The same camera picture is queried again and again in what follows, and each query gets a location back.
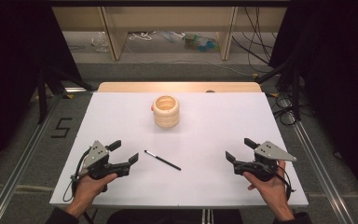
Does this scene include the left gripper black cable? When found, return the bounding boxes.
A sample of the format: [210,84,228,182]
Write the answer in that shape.
[62,148,91,203]

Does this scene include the black metal stand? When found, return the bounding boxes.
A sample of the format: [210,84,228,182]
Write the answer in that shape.
[36,63,95,126]
[254,59,303,122]

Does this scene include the person's left hand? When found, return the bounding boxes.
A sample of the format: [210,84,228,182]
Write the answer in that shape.
[67,173,118,216]

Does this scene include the light wooden furniture frame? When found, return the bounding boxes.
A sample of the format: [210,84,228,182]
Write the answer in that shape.
[51,6,289,62]

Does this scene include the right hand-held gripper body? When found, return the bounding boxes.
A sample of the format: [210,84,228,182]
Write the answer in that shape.
[233,140,297,183]

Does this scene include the person's right hand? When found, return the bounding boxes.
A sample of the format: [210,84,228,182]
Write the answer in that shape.
[241,160,296,222]

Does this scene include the black pen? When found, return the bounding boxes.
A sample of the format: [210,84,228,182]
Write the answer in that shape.
[144,149,183,172]

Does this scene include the colourful plastic bag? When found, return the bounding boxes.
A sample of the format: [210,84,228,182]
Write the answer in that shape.
[183,32,221,53]

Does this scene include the black curtain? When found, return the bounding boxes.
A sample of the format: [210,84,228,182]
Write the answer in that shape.
[0,0,83,180]
[268,0,358,206]

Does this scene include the metal table leg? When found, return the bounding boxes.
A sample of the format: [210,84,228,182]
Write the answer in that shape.
[200,208,214,224]

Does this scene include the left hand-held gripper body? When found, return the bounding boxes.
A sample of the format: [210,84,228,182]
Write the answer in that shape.
[79,140,131,182]

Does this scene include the coiled black floor cables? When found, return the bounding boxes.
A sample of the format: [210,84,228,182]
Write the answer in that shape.
[270,95,298,127]

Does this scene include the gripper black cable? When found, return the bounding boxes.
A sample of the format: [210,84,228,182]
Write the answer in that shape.
[273,164,296,201]
[62,148,91,203]

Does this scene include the aluminium floor rail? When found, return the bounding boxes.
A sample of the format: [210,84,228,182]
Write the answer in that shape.
[0,92,63,224]
[288,119,357,224]

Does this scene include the hanging black cable bundle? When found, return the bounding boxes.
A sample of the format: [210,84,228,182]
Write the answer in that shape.
[231,6,278,75]

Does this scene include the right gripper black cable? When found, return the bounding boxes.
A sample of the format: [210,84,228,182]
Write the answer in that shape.
[273,164,296,201]

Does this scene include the cream ribbed cup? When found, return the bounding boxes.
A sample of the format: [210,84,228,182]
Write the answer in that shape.
[151,94,181,130]

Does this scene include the white rope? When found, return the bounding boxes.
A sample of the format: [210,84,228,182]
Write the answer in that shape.
[128,31,157,42]

